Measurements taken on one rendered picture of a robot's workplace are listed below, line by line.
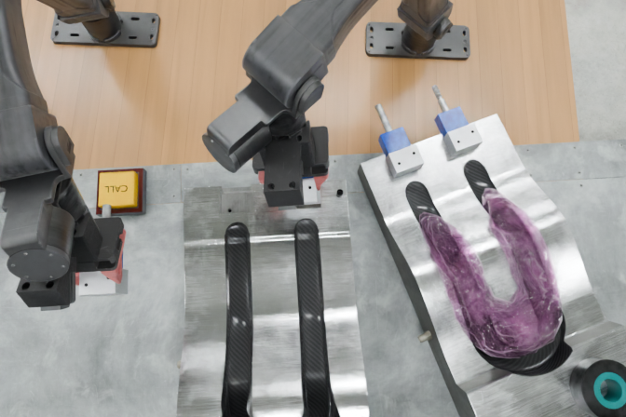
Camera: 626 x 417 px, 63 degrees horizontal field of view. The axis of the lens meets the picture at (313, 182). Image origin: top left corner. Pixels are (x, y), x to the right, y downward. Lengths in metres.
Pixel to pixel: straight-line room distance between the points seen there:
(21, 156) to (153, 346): 0.44
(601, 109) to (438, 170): 1.29
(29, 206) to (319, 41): 0.34
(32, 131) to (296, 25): 0.29
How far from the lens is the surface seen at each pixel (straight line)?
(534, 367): 0.89
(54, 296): 0.63
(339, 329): 0.79
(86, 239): 0.66
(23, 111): 0.59
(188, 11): 1.08
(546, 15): 1.17
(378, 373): 0.90
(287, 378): 0.77
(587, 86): 2.14
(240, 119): 0.57
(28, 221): 0.58
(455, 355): 0.85
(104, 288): 0.78
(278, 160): 0.62
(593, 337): 0.89
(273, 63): 0.54
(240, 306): 0.81
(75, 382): 0.96
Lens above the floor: 1.68
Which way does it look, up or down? 75 degrees down
